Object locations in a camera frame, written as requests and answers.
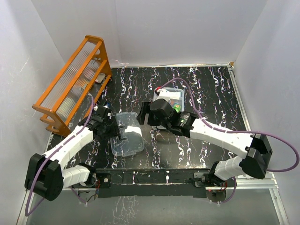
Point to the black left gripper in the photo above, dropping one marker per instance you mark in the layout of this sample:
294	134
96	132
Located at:
114	131

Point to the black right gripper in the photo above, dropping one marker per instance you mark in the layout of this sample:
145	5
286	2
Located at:
145	110

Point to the green medicine carton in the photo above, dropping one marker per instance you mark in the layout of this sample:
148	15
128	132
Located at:
177	107

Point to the clear medicine kit box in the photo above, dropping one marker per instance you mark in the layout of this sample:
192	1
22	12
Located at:
181	102

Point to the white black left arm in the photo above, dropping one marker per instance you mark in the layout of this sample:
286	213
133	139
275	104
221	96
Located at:
62	153

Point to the clear kit lid black handle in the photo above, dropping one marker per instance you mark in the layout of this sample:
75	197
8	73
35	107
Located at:
130	142

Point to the blue stapler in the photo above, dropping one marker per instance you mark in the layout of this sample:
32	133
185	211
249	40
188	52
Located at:
107	105

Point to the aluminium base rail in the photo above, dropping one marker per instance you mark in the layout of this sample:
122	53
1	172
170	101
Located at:
150	182

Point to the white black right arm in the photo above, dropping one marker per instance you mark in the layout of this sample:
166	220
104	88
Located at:
253	151

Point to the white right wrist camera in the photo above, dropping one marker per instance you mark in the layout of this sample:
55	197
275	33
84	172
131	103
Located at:
168	94

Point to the orange wooden rack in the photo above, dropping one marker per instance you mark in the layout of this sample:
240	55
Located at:
88	65

